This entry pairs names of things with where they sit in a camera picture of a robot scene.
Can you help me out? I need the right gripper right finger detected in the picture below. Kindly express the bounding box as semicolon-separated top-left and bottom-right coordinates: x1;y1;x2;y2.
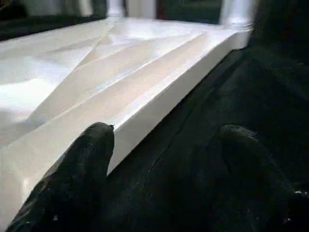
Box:
211;124;309;232

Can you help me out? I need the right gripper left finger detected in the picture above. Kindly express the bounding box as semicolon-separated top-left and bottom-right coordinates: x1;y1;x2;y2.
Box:
4;122;116;232

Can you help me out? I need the white plastic table top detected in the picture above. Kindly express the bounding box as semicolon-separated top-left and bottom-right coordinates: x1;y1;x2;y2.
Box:
0;16;253;232

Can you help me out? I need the white plastic table leg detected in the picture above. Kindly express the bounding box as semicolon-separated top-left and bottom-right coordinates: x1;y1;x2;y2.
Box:
107;0;126;18
220;0;254;31

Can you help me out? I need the black plastic mat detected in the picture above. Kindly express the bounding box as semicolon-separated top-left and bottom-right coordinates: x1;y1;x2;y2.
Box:
0;0;309;232

